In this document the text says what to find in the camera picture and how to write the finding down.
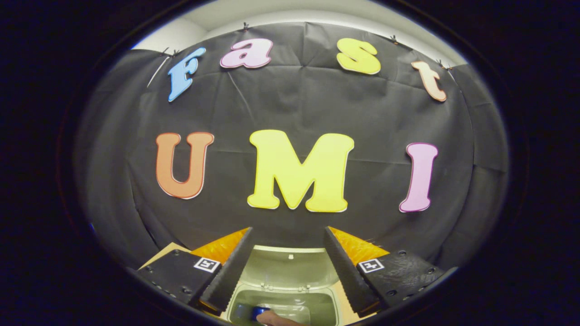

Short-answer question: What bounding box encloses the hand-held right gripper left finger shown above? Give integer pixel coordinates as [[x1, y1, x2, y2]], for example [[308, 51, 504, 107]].
[[134, 226, 254, 313]]

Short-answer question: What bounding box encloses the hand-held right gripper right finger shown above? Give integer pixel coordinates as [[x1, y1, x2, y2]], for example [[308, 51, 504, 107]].
[[323, 225, 458, 317]]

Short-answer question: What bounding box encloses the blue pop can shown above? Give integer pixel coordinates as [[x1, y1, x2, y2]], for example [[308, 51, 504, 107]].
[[233, 304, 272, 323]]

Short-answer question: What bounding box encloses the green desktop garbage bin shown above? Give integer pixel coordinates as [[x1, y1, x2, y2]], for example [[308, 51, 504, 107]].
[[226, 244, 340, 326]]

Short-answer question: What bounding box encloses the black backdrop cloth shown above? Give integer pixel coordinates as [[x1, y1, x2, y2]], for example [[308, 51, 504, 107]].
[[75, 22, 510, 272]]

